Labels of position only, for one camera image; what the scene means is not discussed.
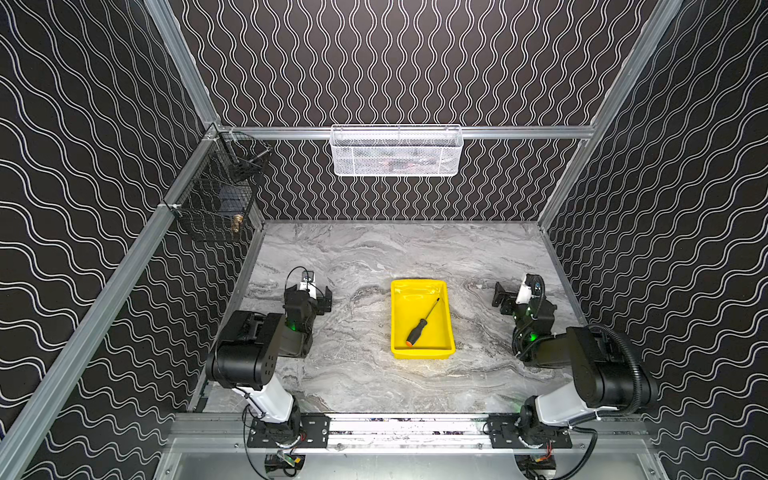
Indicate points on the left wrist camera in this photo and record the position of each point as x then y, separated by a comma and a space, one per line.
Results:
308, 279

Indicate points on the yellow plastic bin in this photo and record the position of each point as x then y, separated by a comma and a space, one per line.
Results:
411, 299

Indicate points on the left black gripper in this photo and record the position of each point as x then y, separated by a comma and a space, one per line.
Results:
321, 301

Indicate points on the clear wire mesh basket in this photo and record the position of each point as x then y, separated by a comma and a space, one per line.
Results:
392, 150

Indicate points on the aluminium front rail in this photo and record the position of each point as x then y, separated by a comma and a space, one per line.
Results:
350, 433

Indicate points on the black orange screwdriver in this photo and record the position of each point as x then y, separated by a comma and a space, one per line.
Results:
416, 332

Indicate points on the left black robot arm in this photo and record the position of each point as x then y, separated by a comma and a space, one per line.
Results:
245, 356

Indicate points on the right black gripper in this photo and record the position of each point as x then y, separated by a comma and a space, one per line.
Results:
507, 298

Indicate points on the black wire basket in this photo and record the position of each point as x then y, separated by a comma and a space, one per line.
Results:
217, 206

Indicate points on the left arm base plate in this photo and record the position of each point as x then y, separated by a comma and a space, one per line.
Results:
306, 431

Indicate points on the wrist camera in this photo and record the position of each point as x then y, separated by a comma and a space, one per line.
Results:
308, 279
530, 288

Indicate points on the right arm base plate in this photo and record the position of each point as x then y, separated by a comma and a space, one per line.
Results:
508, 431

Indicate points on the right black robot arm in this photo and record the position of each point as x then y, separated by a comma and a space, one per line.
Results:
608, 376

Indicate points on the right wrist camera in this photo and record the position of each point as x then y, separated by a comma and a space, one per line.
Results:
530, 288

